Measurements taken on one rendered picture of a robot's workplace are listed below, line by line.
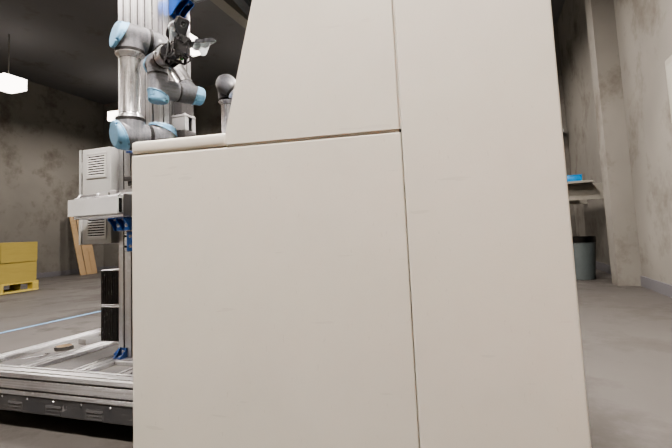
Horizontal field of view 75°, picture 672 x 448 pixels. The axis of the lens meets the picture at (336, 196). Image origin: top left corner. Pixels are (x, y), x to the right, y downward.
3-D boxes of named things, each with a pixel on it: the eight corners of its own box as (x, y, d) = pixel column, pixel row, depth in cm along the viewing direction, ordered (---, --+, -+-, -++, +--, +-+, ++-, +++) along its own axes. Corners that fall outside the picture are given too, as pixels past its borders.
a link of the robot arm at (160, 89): (181, 103, 166) (181, 75, 167) (152, 98, 158) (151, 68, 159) (172, 108, 172) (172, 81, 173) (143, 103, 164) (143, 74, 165)
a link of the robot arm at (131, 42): (155, 150, 182) (153, 24, 187) (117, 146, 172) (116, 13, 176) (143, 154, 191) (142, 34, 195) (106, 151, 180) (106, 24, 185)
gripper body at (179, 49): (193, 60, 152) (177, 70, 160) (195, 38, 153) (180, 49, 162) (171, 52, 146) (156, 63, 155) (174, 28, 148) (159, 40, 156)
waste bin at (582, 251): (603, 280, 566) (599, 236, 571) (565, 280, 581) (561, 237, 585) (595, 276, 610) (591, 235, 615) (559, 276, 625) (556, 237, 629)
